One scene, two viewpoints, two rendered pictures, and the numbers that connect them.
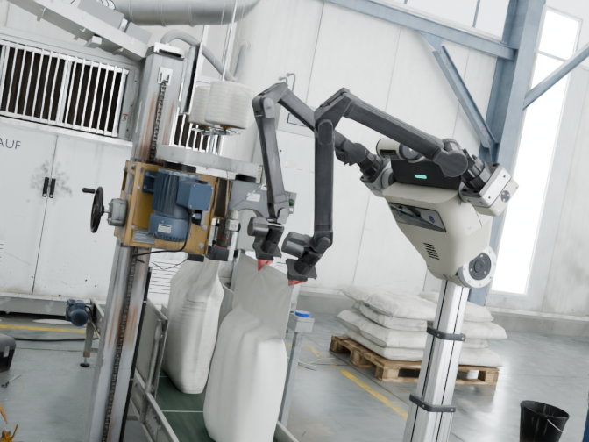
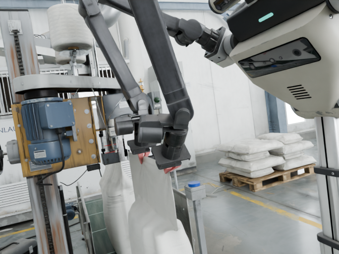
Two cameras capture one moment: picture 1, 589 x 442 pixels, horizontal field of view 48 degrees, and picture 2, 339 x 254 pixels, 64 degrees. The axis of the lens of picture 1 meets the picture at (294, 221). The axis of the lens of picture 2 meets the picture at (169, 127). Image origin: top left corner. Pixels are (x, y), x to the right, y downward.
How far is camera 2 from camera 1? 1.35 m
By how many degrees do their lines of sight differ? 4
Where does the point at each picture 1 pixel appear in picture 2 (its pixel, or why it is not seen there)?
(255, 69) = (135, 50)
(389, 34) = (199, 16)
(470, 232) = not seen: outside the picture
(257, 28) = (129, 29)
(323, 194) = (159, 49)
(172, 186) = (34, 113)
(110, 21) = (45, 45)
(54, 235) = not seen: hidden behind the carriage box
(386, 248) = (231, 120)
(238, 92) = (69, 10)
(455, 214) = (330, 30)
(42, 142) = not seen: hidden behind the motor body
